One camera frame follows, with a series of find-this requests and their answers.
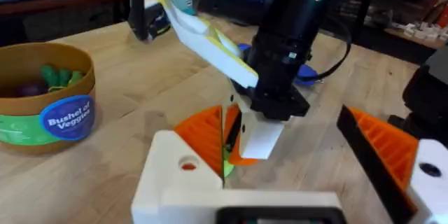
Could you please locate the dark brown side desk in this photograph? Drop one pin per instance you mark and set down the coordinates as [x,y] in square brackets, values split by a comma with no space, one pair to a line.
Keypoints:
[63,17]

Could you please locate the brown toy vegetable tub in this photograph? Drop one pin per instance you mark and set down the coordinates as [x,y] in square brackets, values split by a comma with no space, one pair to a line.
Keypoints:
[21,105]

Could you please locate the heap of white parts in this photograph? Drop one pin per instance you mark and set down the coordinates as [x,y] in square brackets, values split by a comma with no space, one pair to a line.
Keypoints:
[425,31]

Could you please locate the white orange left gripper right finger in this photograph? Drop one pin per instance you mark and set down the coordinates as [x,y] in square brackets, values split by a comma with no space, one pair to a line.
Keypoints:
[395,154]

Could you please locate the green toy vegetable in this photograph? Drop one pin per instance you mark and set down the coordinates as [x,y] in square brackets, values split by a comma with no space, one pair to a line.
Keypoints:
[228,168]

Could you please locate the finger of the white orange right gripper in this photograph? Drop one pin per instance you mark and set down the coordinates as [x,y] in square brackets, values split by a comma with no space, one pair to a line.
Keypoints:
[232,112]
[260,140]

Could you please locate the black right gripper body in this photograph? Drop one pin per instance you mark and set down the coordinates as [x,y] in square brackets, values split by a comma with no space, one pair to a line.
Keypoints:
[283,42]

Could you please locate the white orange left gripper left finger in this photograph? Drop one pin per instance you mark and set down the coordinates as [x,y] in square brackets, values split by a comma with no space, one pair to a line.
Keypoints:
[175,182]

